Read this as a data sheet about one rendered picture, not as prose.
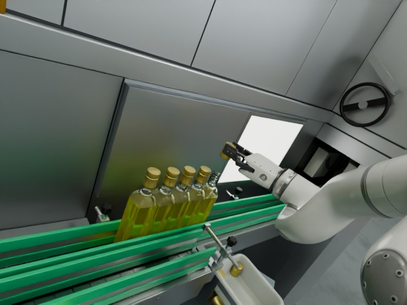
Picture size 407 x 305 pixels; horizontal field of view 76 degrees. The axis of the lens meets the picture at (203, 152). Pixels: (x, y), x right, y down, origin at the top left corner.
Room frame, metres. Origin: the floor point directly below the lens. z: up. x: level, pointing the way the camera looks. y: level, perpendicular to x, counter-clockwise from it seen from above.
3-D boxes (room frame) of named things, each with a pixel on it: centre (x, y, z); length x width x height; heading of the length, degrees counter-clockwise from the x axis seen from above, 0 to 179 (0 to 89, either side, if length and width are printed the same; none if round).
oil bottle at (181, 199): (0.64, 0.01, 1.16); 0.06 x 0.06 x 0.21; 49
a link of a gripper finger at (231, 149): (0.68, -0.07, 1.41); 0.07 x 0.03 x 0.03; 63
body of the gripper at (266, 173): (0.67, -0.17, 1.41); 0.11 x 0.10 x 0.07; 63
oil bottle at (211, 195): (0.73, -0.06, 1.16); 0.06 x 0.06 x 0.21; 48
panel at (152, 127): (0.93, -0.07, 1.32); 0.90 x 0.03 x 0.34; 138
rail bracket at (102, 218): (0.56, 0.19, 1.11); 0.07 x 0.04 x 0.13; 48
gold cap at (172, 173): (0.59, 0.05, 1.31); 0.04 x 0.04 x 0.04
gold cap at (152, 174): (0.55, 0.09, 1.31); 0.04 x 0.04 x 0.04
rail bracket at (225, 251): (0.65, -0.17, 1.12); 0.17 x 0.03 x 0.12; 48
